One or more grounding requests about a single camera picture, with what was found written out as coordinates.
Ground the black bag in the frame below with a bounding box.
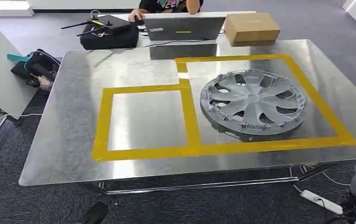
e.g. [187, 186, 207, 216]
[79, 23, 140, 51]

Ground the white cable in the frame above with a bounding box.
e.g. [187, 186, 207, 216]
[0, 113, 43, 137]

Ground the grey laptop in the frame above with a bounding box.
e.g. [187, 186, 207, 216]
[144, 16, 226, 42]

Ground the yellow tape frame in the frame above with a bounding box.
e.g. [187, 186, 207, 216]
[91, 54, 356, 162]

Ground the white power strip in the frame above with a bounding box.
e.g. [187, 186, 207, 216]
[300, 189, 344, 215]

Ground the black robot foot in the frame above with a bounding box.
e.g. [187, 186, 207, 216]
[77, 201, 109, 224]

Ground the brown cardboard box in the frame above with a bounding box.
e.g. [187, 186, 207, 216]
[224, 12, 281, 47]

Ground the grey plastic wheel hubcap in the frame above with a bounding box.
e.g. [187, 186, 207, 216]
[200, 68, 307, 143]

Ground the black backpack with teal strap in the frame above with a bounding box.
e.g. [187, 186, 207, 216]
[7, 49, 62, 93]

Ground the person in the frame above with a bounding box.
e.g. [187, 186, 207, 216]
[127, 0, 204, 23]

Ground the steel bench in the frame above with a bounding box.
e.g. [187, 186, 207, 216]
[18, 39, 356, 196]

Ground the black controller with antennas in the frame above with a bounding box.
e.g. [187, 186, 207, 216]
[61, 14, 132, 37]

